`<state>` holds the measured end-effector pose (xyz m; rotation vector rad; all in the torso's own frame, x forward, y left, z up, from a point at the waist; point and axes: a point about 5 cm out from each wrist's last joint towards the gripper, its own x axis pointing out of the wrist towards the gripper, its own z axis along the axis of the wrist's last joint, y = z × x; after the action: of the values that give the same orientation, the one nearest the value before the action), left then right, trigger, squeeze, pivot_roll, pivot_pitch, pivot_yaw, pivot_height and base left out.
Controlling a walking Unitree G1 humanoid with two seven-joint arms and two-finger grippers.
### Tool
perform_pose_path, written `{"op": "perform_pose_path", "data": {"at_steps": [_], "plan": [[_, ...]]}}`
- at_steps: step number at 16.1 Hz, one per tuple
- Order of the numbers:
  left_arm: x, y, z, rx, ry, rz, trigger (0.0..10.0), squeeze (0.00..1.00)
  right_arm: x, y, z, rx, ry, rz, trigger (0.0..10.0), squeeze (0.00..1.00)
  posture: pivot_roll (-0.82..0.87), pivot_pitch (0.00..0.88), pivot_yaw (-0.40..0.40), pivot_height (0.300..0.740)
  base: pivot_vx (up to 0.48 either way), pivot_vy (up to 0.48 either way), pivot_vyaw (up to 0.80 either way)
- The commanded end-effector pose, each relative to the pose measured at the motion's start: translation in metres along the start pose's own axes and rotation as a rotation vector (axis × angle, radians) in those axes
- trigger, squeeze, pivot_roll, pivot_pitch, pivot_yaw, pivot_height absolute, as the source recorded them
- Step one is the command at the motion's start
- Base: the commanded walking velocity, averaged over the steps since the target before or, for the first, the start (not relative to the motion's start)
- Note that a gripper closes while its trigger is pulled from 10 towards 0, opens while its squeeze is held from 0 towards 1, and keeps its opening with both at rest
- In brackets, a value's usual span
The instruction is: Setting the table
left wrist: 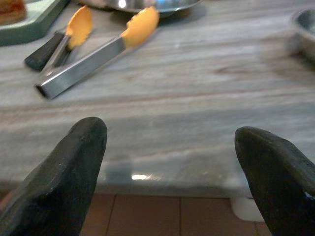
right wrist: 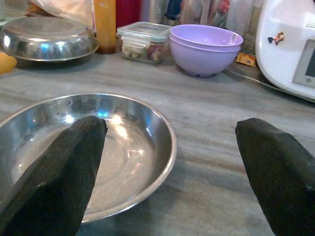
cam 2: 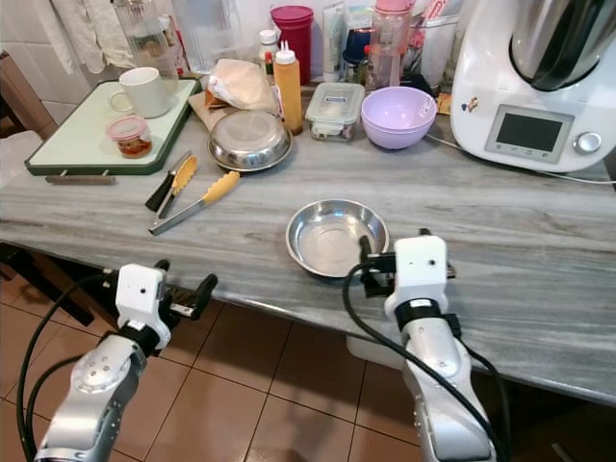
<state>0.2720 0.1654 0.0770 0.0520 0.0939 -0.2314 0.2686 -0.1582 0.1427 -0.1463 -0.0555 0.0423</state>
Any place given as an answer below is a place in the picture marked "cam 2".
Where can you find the stainless steel bowl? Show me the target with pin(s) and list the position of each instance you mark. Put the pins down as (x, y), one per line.
(250, 140)
(332, 236)

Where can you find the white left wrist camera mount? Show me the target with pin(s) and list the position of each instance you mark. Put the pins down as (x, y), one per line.
(140, 292)

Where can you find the beige paper bag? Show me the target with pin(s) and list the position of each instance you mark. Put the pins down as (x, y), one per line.
(241, 85)

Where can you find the pale green tray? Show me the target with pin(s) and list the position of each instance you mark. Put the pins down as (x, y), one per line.
(82, 140)

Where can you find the small pink-lidded plastic tub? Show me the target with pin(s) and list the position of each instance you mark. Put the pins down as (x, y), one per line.
(130, 135)

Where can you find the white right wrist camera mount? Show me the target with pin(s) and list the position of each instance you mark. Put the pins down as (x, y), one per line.
(421, 268)

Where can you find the white ceramic mug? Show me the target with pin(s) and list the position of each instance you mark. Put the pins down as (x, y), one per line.
(149, 91)

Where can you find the clear plastic jug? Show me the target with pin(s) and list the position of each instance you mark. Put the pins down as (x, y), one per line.
(217, 34)

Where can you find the dark red canister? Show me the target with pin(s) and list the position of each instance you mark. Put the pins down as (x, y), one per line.
(294, 24)

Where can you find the purple plastic bowl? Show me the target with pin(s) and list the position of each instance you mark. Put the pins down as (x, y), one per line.
(399, 115)

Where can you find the orange squeeze sauce bottle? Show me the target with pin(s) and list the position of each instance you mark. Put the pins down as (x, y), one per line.
(287, 91)

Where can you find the small white-capped bottle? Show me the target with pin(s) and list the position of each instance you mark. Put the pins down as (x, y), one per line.
(268, 43)

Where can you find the dark blue cup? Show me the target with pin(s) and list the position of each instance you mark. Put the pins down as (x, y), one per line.
(356, 46)

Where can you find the glass food container with lid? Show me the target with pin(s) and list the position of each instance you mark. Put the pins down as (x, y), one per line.
(335, 106)

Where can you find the brown wooden chair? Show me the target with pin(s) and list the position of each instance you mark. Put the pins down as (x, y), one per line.
(14, 96)

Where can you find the clear bottle with pink lid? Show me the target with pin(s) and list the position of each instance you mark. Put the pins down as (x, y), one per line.
(390, 48)

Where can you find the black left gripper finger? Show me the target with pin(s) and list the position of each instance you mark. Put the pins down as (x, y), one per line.
(161, 265)
(205, 294)

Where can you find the clear glass jar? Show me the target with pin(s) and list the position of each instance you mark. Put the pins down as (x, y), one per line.
(144, 34)

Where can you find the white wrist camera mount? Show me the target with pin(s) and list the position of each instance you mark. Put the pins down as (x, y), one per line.
(140, 292)
(421, 268)

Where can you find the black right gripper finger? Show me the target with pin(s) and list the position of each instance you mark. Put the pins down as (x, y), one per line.
(366, 252)
(424, 233)

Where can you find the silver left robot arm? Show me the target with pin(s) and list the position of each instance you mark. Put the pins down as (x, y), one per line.
(87, 404)

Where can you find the hanging white cloth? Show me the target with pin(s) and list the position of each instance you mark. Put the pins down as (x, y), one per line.
(82, 29)

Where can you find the white kitchen cooking machine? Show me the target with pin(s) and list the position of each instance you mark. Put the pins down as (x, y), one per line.
(481, 87)

